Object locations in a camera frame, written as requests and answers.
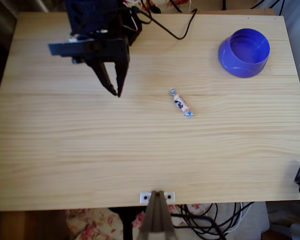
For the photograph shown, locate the candy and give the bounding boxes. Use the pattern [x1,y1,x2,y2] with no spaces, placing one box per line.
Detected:
[169,87,195,119]

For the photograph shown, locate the purple plastic bowl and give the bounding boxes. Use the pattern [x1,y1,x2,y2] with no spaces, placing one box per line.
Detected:
[217,28,271,79]

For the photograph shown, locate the floral fabric cushion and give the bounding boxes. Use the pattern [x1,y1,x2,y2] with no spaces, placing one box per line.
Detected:
[64,203,203,240]
[139,0,192,14]

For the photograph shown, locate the white metal mounting plate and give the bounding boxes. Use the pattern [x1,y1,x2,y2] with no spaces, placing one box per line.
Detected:
[139,191,176,204]

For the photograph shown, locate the black stand pole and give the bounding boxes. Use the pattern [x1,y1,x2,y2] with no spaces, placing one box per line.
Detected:
[108,206,147,240]

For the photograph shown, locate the black gripper-mounted camera module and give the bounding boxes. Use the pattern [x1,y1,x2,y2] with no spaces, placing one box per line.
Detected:
[47,41,87,58]

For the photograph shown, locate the black camera cable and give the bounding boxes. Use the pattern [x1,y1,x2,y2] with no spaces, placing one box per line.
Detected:
[129,6,198,41]

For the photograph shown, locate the beige camera stand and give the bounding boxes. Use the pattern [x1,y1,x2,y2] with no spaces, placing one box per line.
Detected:
[136,190,177,240]

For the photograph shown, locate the thick black cable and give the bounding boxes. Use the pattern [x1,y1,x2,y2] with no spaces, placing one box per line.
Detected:
[170,212,228,240]

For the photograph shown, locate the thin black cable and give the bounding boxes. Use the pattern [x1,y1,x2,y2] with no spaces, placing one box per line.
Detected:
[179,202,256,237]

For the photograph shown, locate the white cable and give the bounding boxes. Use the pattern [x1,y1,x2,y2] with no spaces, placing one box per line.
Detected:
[222,201,253,235]

